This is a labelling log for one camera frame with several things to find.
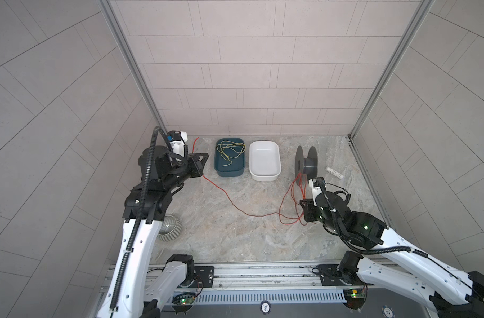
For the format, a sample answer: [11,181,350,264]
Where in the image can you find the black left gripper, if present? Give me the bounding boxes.
[157,152,208,193]

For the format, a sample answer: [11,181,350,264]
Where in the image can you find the red cable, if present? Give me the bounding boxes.
[192,136,308,226]

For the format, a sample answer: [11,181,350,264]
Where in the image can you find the grey perforated cable spool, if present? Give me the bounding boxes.
[294,146,318,185]

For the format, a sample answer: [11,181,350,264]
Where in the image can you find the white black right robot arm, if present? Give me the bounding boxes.
[300,178,484,317]

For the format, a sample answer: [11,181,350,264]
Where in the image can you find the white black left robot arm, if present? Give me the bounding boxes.
[97,127,209,317]

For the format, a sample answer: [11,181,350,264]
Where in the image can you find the dark teal plastic tray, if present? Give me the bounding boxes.
[214,138,246,178]

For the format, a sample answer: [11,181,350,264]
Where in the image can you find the white glue stick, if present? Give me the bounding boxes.
[326,167,344,180]

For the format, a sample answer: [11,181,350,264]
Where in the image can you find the ribbed grey ceramic cup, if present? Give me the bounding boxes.
[158,215,182,242]

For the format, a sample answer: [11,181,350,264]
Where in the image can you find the white plastic tray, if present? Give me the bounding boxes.
[249,140,281,182]

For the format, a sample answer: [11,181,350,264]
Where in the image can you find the right green circuit board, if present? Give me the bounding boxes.
[343,289,366,310]

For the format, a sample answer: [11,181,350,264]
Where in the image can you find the green circuit board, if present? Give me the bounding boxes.
[172,292,196,306]
[343,289,366,310]

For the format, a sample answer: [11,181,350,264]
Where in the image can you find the left green circuit board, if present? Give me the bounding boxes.
[172,292,196,306]

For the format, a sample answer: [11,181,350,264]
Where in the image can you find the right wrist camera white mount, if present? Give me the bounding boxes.
[308,177,325,205]

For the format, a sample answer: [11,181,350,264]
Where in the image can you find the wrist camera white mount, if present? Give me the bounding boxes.
[167,131,188,157]
[308,177,325,205]

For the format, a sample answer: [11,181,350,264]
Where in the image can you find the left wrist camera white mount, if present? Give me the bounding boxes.
[167,131,188,157]

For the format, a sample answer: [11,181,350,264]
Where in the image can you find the yellow cable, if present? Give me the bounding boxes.
[216,140,247,168]

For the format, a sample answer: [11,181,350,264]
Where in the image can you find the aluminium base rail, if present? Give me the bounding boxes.
[94,260,433,307]

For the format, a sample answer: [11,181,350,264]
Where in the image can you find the aluminium corner wall profile left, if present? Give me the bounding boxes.
[98,0,166,131]

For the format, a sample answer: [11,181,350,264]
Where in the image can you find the aluminium corner wall profile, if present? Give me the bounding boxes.
[98,0,166,131]
[348,0,435,140]

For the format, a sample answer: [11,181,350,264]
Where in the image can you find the aluminium corner wall profile right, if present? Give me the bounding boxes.
[348,0,435,140]

